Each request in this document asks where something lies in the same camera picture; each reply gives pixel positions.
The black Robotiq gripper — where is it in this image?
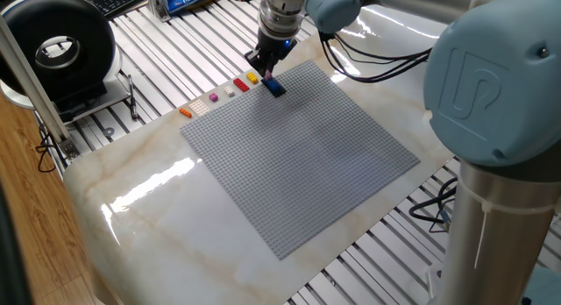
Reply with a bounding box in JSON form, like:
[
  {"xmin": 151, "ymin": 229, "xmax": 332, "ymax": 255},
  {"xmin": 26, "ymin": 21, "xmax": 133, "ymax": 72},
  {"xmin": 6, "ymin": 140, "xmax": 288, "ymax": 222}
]
[{"xmin": 244, "ymin": 28, "xmax": 300, "ymax": 76}]

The dark navy Lego plate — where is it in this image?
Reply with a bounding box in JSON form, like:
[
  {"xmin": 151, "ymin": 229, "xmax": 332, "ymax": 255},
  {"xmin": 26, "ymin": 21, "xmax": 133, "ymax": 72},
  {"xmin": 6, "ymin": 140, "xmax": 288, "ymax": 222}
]
[{"xmin": 262, "ymin": 79, "xmax": 288, "ymax": 99}]

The grey Lego baseplate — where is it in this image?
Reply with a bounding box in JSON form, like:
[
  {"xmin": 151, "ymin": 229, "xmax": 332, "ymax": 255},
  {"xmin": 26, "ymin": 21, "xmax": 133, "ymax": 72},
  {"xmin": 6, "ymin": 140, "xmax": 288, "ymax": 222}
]
[{"xmin": 179, "ymin": 59, "xmax": 421, "ymax": 261}]

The blue tissue pack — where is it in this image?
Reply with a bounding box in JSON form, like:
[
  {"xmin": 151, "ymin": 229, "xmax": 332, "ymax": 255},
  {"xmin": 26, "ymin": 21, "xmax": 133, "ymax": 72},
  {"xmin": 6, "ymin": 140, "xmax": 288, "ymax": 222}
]
[{"xmin": 160, "ymin": 0, "xmax": 215, "ymax": 14}]

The black keyboard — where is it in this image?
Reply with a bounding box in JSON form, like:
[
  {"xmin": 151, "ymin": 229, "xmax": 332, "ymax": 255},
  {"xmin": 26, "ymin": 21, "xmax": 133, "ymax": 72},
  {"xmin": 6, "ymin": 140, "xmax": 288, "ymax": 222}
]
[{"xmin": 85, "ymin": 0, "xmax": 149, "ymax": 19}]

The marble pattern board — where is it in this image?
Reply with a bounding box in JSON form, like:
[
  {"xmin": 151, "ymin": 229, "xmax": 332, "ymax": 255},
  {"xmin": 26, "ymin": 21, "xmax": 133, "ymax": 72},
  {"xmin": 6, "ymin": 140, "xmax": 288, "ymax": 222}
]
[{"xmin": 63, "ymin": 0, "xmax": 457, "ymax": 305}]

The white zip tie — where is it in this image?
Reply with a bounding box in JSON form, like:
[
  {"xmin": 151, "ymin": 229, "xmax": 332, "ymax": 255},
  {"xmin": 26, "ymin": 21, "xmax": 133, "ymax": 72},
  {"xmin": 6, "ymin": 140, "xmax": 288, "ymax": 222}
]
[{"xmin": 458, "ymin": 181, "xmax": 561, "ymax": 270}]

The dark blurred foreground object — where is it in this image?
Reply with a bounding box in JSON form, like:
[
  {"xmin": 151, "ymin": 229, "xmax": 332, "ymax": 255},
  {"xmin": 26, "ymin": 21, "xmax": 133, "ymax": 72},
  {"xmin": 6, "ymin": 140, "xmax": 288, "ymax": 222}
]
[{"xmin": 0, "ymin": 177, "xmax": 35, "ymax": 305}]

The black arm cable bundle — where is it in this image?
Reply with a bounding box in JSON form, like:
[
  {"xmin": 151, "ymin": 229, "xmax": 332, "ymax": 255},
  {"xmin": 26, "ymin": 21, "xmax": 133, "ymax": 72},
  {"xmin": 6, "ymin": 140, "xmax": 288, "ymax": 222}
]
[{"xmin": 318, "ymin": 29, "xmax": 433, "ymax": 84}]

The short aluminium post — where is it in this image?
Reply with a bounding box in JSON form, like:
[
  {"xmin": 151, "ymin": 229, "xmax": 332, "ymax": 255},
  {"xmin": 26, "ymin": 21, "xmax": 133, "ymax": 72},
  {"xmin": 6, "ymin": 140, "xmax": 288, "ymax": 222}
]
[{"xmin": 146, "ymin": 0, "xmax": 172, "ymax": 24}]

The silver device base plate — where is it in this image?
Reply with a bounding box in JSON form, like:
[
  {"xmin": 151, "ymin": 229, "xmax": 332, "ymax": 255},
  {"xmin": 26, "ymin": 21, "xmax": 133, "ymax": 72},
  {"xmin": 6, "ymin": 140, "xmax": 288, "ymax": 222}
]
[{"xmin": 0, "ymin": 46, "xmax": 132, "ymax": 124}]

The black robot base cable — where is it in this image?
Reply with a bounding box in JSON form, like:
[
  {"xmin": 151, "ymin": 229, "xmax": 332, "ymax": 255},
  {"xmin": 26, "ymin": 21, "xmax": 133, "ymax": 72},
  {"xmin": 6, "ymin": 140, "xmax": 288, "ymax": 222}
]
[{"xmin": 408, "ymin": 177, "xmax": 458, "ymax": 234}]

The silver corner bracket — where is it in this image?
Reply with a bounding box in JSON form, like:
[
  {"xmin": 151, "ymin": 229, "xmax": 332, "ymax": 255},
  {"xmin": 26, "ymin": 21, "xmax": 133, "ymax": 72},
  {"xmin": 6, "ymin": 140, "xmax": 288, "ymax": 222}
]
[{"xmin": 59, "ymin": 136, "xmax": 82, "ymax": 161}]

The black floor cable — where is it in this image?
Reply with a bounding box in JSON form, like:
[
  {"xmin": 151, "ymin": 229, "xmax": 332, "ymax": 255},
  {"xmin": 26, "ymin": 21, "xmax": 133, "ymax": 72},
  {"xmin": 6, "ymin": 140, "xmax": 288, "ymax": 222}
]
[{"xmin": 34, "ymin": 120, "xmax": 58, "ymax": 174}]

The aluminium frame profile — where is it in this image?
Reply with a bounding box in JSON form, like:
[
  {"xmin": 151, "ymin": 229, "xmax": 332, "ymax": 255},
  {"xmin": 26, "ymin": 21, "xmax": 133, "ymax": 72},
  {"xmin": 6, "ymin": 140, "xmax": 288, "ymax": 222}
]
[{"xmin": 0, "ymin": 15, "xmax": 82, "ymax": 161}]

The black ring shaped device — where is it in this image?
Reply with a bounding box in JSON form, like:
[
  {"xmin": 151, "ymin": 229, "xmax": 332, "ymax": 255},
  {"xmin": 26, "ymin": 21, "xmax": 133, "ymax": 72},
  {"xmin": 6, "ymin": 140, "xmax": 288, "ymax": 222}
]
[{"xmin": 0, "ymin": 0, "xmax": 118, "ymax": 122}]

